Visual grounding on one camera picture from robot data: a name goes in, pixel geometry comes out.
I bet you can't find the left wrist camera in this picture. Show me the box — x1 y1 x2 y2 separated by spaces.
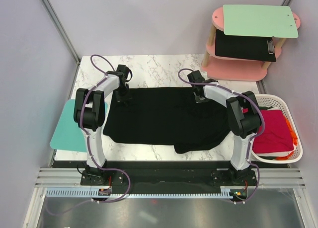
116 65 133 81

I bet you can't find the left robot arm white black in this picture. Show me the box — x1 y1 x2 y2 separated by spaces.
74 65 133 185

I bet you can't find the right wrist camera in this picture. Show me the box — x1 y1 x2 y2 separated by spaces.
187 70 205 84

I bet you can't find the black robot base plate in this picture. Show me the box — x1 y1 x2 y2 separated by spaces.
80 161 256 193

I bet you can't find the dark green garment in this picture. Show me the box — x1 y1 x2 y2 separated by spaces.
259 106 277 111

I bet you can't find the orange garment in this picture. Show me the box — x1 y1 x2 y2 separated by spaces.
275 115 299 161

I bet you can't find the white plastic laundry basket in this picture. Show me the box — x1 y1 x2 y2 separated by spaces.
251 94 303 164

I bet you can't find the magenta t shirt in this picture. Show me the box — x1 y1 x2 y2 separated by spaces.
252 109 290 156

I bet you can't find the teal cutting mat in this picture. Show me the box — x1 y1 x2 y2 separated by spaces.
49 99 110 153

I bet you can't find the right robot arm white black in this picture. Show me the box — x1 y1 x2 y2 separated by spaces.
191 82 265 185

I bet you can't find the green clipboard board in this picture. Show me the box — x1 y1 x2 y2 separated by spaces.
223 4 298 38

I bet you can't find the black t shirt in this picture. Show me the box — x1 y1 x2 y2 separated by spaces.
103 87 230 154

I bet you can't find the pink two-tier shelf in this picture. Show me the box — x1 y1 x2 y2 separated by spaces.
202 6 301 81

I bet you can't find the black clipboard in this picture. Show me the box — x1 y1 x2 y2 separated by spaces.
215 30 276 62

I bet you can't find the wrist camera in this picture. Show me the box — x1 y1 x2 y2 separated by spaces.
116 65 133 81
187 70 205 84

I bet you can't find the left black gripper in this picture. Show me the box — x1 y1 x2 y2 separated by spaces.
115 83 132 107

